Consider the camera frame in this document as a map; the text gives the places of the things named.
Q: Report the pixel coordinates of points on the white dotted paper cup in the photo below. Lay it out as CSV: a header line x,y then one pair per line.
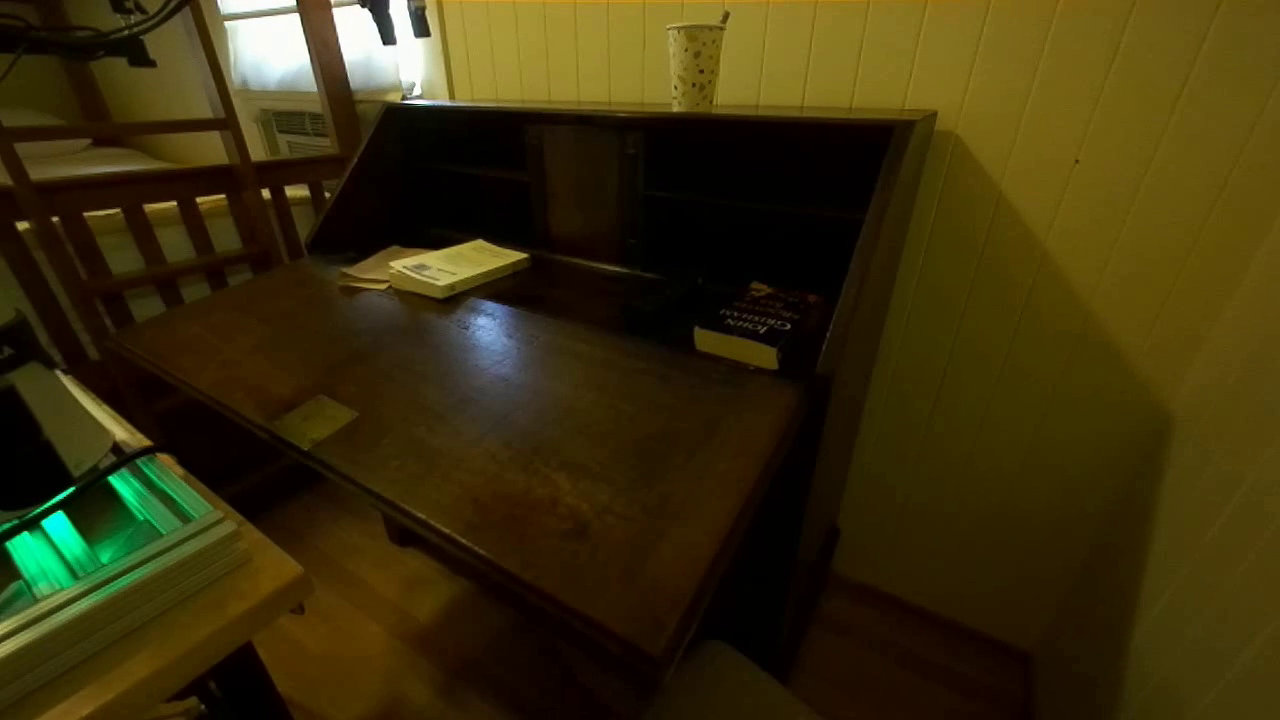
x,y
692,67

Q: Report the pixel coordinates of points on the marker pen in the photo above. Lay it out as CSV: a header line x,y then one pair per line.
x,y
721,22

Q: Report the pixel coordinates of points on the dark wooden secretary desk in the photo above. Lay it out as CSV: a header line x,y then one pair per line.
x,y
561,441

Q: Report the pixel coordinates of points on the dark hardcover book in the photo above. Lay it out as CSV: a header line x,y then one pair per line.
x,y
753,330

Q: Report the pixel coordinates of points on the white paperback book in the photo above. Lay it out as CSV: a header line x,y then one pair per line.
x,y
456,264

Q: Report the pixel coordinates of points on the small paper note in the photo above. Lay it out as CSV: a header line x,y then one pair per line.
x,y
316,423

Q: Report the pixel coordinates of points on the white window air conditioner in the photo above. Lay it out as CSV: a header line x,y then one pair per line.
x,y
296,131

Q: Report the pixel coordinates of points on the light wooden side table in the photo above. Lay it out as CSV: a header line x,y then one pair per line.
x,y
200,624

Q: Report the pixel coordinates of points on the dark wooden slatted frame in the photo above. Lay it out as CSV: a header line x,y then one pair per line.
x,y
144,227

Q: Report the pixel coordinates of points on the green lit aluminium frame device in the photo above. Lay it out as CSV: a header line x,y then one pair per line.
x,y
105,547

